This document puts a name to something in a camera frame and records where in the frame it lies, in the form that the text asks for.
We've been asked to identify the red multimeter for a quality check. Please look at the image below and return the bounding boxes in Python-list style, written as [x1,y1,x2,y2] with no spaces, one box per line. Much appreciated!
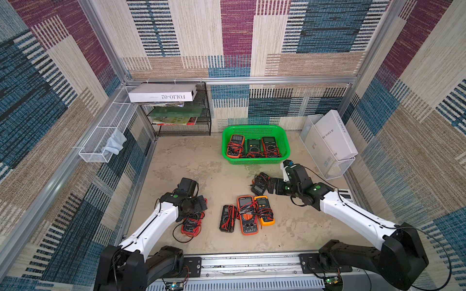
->
[181,198,208,238]
[262,137,282,158]

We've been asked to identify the black multimeter with leads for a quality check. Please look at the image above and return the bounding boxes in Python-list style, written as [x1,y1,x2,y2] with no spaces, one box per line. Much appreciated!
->
[219,204,238,233]

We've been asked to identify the yellow multimeter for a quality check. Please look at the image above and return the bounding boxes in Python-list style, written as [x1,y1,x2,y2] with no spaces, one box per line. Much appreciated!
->
[254,196,275,226]

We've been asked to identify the orange multimeter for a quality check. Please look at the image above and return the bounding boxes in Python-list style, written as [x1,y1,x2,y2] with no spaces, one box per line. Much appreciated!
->
[237,196,258,236]
[226,135,245,159]

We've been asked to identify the dark green multimeter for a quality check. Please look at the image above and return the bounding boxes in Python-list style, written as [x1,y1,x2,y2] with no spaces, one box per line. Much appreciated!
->
[246,139,264,158]

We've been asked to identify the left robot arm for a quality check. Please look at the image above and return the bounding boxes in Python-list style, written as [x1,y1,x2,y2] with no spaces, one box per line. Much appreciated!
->
[93,178,207,291]

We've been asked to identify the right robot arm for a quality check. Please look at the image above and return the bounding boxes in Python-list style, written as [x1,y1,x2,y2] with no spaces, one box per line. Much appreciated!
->
[280,160,429,291]

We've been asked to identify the green plastic basket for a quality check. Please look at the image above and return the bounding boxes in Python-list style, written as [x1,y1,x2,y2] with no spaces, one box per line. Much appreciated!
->
[222,125,291,165]

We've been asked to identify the clear plastic holder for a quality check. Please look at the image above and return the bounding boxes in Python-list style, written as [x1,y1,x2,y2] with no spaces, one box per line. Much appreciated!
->
[300,114,356,179]

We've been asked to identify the white calculator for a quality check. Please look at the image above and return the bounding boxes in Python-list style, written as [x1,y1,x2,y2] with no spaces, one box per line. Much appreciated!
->
[338,189,354,203]

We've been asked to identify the white box in holder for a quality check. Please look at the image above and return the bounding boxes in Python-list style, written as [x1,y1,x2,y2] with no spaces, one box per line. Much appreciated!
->
[316,110,358,160]

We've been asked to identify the books on shelf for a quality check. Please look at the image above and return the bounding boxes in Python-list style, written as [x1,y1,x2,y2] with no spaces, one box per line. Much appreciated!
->
[147,105,205,126]

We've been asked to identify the light blue cloth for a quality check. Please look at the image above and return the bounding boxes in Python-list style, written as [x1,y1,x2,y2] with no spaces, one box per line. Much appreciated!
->
[102,129,127,156]

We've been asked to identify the white folio box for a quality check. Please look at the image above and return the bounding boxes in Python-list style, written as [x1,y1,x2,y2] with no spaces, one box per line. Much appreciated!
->
[129,83,197,103]

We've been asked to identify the black wire shelf rack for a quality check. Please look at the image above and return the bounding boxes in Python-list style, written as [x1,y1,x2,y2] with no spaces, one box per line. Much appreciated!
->
[142,82,212,138]

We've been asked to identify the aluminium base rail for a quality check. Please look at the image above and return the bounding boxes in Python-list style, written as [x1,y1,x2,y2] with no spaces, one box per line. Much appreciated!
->
[90,250,412,291]

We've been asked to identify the white wire wall basket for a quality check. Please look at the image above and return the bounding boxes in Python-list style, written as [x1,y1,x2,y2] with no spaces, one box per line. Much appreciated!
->
[79,86,137,163]

